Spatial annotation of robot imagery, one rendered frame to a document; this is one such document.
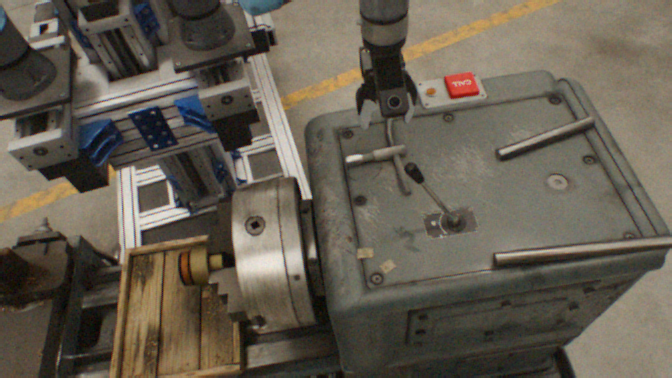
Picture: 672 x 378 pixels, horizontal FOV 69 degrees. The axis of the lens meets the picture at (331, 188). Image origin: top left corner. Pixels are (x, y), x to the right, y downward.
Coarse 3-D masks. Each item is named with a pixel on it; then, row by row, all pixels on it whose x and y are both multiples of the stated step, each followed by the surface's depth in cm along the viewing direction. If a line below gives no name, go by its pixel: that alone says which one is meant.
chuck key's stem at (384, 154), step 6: (402, 144) 93; (378, 150) 92; (384, 150) 92; (390, 150) 92; (396, 150) 92; (402, 150) 92; (354, 156) 93; (360, 156) 92; (366, 156) 92; (372, 156) 92; (378, 156) 92; (384, 156) 92; (390, 156) 92; (402, 156) 93; (348, 162) 92; (354, 162) 92; (360, 162) 93
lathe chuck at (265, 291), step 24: (240, 192) 97; (264, 192) 96; (240, 216) 92; (264, 216) 91; (240, 240) 89; (264, 240) 89; (240, 264) 89; (264, 264) 89; (240, 288) 89; (264, 288) 89; (288, 288) 89; (264, 312) 91; (288, 312) 92
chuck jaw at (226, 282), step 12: (216, 276) 100; (228, 276) 99; (216, 288) 100; (228, 288) 97; (228, 300) 96; (240, 300) 95; (228, 312) 94; (240, 312) 94; (252, 324) 95; (264, 324) 96
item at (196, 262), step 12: (192, 252) 102; (204, 252) 101; (180, 264) 101; (192, 264) 100; (204, 264) 100; (216, 264) 101; (228, 264) 107; (180, 276) 101; (192, 276) 101; (204, 276) 101
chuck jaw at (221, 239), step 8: (224, 200) 100; (224, 208) 99; (224, 216) 99; (216, 224) 100; (224, 224) 100; (216, 232) 100; (224, 232) 100; (208, 240) 101; (216, 240) 101; (224, 240) 101; (232, 240) 101; (208, 248) 101; (216, 248) 101; (224, 248) 101; (232, 248) 101
